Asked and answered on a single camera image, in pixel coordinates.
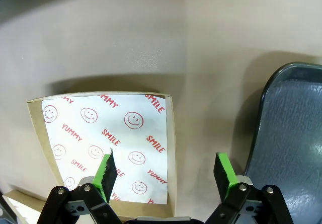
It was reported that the brown cardboard food box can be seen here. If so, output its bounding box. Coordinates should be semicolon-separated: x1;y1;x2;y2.
27;91;177;221
0;190;42;224

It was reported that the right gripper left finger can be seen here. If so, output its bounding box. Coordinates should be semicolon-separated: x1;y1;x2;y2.
36;147;119;224

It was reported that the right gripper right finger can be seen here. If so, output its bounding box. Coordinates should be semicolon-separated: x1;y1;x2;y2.
205;152;294;224

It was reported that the white smiley print paper liner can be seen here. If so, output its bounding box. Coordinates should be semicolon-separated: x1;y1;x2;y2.
41;94;169;204

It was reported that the black plastic tray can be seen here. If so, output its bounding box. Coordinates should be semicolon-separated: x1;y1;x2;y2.
245;62;322;224

